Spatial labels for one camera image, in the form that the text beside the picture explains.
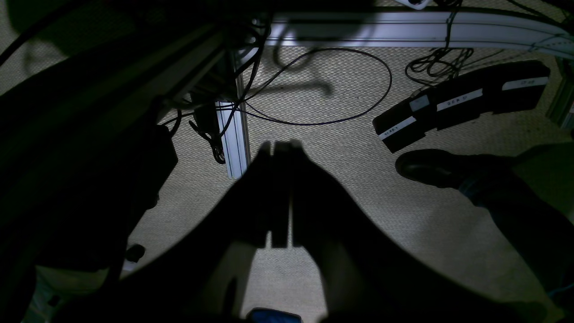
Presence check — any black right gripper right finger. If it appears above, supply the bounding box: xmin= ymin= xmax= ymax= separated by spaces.
xmin=274 ymin=140 xmax=547 ymax=323

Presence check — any black shoe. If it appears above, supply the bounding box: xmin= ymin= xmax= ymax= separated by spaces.
xmin=394 ymin=149 xmax=500 ymax=189

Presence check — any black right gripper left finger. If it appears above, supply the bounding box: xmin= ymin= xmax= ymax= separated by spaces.
xmin=121 ymin=141 xmax=271 ymax=323

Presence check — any aluminium frame rail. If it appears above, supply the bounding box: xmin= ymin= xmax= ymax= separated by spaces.
xmin=266 ymin=9 xmax=574 ymax=59

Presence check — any aluminium frame leg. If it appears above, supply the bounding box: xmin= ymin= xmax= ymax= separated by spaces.
xmin=215 ymin=98 xmax=252 ymax=179

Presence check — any black floor cable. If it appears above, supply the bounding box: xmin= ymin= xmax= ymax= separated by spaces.
xmin=224 ymin=47 xmax=393 ymax=127

